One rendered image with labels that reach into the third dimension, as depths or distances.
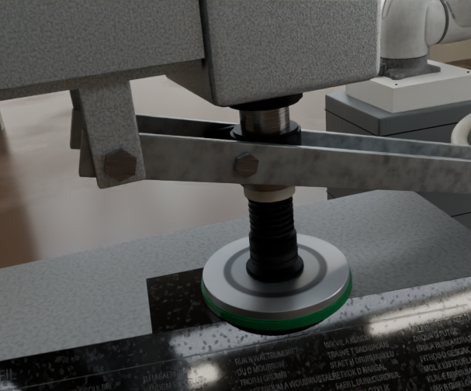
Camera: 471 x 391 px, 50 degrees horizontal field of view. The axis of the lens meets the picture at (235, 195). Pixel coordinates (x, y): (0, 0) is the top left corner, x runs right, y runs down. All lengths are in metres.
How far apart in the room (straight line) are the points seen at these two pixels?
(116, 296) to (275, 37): 0.45
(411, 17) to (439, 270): 1.11
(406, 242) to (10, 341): 0.61
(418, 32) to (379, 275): 1.13
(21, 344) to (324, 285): 0.41
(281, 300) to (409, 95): 1.12
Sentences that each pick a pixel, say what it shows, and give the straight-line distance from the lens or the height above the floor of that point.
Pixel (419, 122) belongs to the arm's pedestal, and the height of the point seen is 0.76.
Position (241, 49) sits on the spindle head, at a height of 1.18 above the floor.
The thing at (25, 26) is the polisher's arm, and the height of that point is 1.22.
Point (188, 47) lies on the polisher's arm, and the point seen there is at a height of 1.19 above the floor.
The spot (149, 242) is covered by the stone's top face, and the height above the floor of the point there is 0.82.
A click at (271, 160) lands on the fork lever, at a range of 0.61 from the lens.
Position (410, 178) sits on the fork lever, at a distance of 0.74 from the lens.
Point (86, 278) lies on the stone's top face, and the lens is 0.86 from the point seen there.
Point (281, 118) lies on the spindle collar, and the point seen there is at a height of 1.08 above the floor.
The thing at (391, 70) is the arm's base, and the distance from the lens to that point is 1.80.
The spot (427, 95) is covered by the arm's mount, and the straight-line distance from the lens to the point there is 1.74.
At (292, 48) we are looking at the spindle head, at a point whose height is 1.17.
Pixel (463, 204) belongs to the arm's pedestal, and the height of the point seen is 0.44.
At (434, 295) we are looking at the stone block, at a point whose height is 0.81.
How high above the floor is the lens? 1.25
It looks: 24 degrees down
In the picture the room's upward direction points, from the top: 6 degrees counter-clockwise
